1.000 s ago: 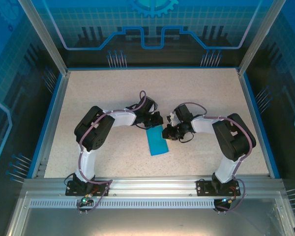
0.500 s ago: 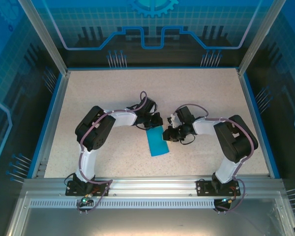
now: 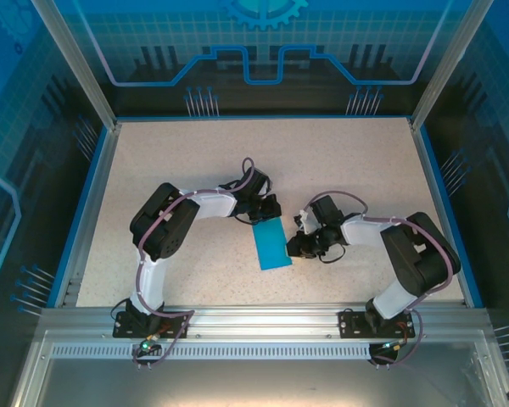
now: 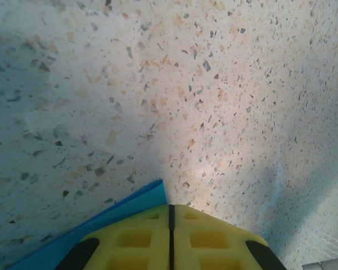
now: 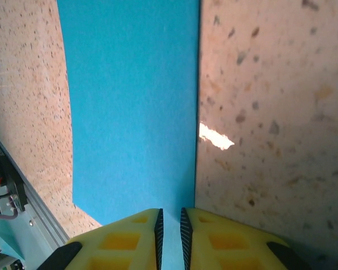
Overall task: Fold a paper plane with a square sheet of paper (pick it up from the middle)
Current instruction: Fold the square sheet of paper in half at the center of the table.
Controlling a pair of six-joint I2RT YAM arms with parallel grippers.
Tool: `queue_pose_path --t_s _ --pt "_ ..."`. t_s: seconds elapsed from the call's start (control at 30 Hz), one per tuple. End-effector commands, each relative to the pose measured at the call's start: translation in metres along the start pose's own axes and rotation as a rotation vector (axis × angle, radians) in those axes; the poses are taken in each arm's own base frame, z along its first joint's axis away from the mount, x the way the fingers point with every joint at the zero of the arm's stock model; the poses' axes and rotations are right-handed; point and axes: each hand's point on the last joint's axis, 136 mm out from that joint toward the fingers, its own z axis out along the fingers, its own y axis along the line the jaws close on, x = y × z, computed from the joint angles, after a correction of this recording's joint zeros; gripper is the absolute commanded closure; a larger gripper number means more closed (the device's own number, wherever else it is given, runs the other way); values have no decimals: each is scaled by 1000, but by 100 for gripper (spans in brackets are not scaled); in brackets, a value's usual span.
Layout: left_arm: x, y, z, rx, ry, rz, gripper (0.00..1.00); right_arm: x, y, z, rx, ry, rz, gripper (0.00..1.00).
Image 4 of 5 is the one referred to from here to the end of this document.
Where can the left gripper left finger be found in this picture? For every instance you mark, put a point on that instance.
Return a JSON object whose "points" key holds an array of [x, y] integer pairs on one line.
{"points": [[135, 242]]}

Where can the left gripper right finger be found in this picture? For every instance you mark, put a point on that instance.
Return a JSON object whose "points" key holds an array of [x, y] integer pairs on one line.
{"points": [[208, 242]]}

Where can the blue paper sheet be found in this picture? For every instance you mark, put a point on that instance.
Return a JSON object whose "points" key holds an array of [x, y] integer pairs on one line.
{"points": [[129, 208]]}

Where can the wide aluminium base rail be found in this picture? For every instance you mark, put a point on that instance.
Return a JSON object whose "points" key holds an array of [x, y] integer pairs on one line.
{"points": [[329, 264]]}

